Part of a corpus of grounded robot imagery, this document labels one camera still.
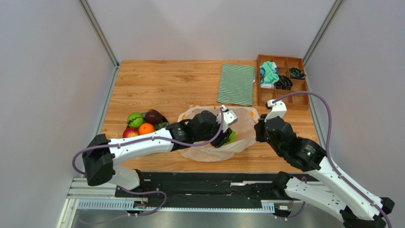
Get green starfruit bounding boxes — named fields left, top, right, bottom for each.
left=225, top=130, right=236, bottom=145

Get banana print plastic bag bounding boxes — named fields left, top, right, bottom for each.
left=180, top=106, right=259, bottom=162

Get orange fruit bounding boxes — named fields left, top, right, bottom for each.
left=138, top=123, right=155, bottom=135

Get red yellow apple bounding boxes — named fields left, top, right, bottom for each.
left=123, top=127, right=139, bottom=138

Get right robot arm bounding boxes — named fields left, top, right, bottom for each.
left=254, top=114, right=395, bottom=228

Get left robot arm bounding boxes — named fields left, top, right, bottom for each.
left=79, top=107, right=238, bottom=190

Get wooden compartment tray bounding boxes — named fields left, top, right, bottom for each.
left=256, top=55, right=309, bottom=111

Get green striped cloth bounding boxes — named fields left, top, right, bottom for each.
left=217, top=64, right=256, bottom=106

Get teal white socks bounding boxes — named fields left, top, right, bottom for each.
left=260, top=61, right=280, bottom=88

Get black fruit bowl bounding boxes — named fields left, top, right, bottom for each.
left=127, top=112, right=169, bottom=128

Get dark purple fruit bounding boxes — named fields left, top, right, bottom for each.
left=144, top=109, right=163, bottom=125

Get green striped ball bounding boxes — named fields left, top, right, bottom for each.
left=127, top=112, right=144, bottom=129

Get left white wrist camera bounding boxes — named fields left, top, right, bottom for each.
left=217, top=105, right=238, bottom=132

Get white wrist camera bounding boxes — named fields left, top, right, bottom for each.
left=264, top=99, right=287, bottom=122
left=217, top=105, right=238, bottom=132

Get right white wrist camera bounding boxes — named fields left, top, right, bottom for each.
left=264, top=99, right=287, bottom=122

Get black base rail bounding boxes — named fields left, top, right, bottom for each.
left=65, top=171, right=352, bottom=219

